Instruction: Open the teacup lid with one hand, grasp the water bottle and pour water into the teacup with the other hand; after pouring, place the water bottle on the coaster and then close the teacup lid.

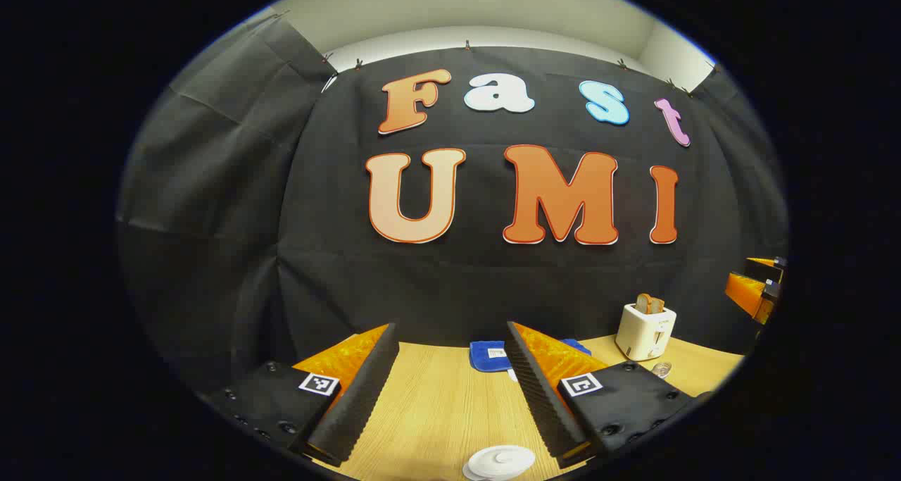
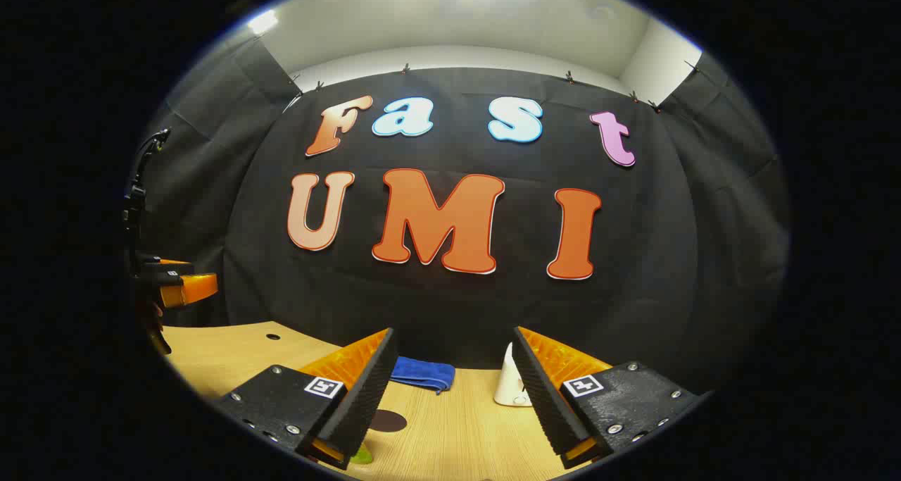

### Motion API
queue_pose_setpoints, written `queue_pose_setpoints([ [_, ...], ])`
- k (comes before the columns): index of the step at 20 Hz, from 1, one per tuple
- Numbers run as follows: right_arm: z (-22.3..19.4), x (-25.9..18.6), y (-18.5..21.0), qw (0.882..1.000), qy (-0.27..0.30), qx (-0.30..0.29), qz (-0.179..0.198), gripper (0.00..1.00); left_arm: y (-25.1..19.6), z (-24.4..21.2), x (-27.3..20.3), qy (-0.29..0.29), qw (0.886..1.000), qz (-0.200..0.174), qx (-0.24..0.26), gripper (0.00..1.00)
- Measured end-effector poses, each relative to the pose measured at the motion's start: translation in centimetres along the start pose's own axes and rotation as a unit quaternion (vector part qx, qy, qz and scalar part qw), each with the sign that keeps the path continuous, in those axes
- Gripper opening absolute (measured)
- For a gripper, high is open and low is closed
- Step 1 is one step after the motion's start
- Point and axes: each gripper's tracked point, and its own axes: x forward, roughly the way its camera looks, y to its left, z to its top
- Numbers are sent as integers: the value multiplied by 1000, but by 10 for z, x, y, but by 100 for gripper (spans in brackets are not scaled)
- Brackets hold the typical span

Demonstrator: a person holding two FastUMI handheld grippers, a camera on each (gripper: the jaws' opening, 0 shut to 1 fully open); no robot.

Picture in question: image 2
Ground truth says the blue towel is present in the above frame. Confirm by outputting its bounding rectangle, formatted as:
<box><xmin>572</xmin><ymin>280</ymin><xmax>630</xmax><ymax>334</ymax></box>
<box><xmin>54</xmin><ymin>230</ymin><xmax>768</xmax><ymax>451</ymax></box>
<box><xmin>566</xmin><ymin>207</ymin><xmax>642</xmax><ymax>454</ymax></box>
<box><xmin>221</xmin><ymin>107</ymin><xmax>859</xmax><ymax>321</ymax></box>
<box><xmin>389</xmin><ymin>356</ymin><xmax>456</xmax><ymax>395</ymax></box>

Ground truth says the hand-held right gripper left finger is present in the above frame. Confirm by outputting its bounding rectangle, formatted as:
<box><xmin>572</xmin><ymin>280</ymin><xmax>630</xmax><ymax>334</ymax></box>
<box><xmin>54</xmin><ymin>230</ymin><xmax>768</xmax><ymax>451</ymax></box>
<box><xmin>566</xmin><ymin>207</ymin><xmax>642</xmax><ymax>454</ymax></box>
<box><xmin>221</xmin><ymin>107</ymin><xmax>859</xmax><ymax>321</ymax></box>
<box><xmin>215</xmin><ymin>327</ymin><xmax>398</xmax><ymax>471</ymax></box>

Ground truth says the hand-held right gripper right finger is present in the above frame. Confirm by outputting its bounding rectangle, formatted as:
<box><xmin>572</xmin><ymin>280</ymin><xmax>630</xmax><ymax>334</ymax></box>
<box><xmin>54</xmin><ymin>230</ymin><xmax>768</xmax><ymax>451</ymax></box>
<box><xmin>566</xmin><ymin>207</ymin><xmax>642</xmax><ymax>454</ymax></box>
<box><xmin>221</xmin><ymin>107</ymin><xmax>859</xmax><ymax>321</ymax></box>
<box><xmin>512</xmin><ymin>326</ymin><xmax>705</xmax><ymax>470</ymax></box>

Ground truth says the white toaster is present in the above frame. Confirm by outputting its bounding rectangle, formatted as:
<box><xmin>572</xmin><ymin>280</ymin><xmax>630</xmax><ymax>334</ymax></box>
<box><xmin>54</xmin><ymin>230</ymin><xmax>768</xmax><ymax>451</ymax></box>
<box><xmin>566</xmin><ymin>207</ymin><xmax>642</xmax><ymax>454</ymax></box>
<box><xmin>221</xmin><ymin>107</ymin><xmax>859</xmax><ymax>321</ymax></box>
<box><xmin>494</xmin><ymin>342</ymin><xmax>532</xmax><ymax>407</ymax></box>

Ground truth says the dark round coaster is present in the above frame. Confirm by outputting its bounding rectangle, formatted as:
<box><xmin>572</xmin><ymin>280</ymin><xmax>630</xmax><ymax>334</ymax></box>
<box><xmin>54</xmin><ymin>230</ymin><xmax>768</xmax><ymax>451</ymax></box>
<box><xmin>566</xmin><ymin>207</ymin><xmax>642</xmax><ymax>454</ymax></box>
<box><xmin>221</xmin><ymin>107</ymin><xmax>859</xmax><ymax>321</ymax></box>
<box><xmin>367</xmin><ymin>409</ymin><xmax>408</xmax><ymax>434</ymax></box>

